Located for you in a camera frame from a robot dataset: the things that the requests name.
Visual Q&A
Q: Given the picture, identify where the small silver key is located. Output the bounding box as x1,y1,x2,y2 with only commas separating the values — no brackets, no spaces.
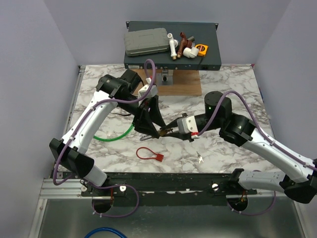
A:
197,152,204,164

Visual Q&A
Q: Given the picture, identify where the white pvc pipe fitting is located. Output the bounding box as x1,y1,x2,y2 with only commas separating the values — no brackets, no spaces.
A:
167,33,178,60

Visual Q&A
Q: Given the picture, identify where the grey metal stand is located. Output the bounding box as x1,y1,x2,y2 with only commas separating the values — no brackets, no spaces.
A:
156,69,173,86

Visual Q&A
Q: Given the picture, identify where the brown pipe valve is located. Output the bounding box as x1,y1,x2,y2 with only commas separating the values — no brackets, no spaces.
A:
177,32,193,58

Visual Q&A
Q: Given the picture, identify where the wooden board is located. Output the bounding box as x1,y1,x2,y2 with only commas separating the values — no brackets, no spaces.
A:
133,68,203,96

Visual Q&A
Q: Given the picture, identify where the blue cable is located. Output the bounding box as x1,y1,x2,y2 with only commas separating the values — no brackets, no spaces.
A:
84,227,128,238

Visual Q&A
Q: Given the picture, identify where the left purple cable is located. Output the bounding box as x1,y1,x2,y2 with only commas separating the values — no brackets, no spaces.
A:
52,59,157,219

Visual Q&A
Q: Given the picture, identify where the aluminium extrusion rail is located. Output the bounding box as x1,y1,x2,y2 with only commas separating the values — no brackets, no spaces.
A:
39,179,110,200

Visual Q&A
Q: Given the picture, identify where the white pvc elbow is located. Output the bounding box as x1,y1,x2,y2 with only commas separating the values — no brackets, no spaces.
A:
183,47,199,59

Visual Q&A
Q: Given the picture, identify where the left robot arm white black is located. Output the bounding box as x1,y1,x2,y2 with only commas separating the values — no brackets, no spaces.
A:
49,69,165,196

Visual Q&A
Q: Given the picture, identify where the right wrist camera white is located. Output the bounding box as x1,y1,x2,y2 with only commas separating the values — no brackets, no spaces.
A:
177,115,200,139

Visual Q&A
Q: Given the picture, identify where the grey plastic case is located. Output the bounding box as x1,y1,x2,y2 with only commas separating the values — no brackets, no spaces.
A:
124,28,170,57

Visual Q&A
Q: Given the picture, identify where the brass padlock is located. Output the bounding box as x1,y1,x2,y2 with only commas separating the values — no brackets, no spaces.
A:
140,129,172,141

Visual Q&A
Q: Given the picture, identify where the black mounting rail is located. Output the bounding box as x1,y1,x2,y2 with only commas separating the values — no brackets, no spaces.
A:
79,170,257,207

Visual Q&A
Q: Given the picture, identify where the green cable loop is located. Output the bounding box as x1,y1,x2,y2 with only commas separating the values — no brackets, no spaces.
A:
93,122,134,143

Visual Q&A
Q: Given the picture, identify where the purple cable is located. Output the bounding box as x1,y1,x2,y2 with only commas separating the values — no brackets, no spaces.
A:
52,59,157,219
195,90,317,216

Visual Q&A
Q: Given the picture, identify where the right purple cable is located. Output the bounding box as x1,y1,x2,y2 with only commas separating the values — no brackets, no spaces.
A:
195,90,317,216

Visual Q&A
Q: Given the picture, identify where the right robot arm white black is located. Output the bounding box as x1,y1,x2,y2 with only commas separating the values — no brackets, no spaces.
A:
161,91,317,204

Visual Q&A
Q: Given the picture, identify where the red cable seal lock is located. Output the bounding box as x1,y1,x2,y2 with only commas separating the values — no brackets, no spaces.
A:
136,147,164,162

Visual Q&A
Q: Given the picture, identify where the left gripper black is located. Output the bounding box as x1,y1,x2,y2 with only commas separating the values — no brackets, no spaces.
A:
117,95,165,138

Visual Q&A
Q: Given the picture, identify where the yellow tape measure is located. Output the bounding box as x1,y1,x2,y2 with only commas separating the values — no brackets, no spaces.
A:
195,44,209,57

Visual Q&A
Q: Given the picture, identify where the dark network switch box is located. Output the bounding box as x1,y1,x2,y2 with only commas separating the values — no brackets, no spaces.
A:
124,21,221,71

